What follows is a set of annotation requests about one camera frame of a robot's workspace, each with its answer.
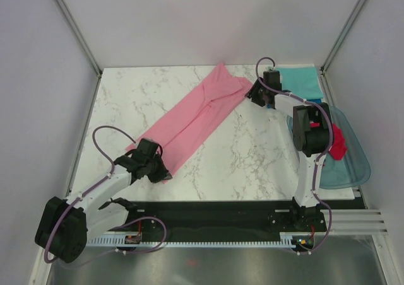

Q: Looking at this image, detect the pink t shirt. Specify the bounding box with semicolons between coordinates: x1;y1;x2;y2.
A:
139;63;253;175

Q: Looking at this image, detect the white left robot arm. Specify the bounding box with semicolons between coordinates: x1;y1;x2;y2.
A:
34;138;172;264

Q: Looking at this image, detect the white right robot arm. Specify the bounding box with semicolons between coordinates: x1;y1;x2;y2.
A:
246;70;333;231

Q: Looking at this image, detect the folded teal t shirt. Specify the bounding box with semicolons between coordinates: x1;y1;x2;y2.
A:
276;66;323;100

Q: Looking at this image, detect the red t shirt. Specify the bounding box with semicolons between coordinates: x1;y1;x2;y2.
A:
306;122;348;160

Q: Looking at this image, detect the teal cloth in bin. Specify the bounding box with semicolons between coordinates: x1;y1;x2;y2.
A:
319;154;353;190

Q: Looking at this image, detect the clear blue plastic bin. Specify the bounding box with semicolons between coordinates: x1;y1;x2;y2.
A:
287;106;371;187

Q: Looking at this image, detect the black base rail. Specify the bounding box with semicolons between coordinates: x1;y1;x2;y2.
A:
94;198;364;243

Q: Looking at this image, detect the right aluminium frame post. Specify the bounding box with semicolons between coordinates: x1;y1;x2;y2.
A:
320;0;378;74

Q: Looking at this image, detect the aluminium frame post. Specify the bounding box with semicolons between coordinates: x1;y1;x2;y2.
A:
44;0;104;78
320;0;378;74

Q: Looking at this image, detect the white slotted cable duct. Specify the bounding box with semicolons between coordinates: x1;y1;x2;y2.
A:
86;231;310;248

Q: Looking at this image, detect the left aluminium frame post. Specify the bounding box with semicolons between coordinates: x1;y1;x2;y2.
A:
44;0;104;78

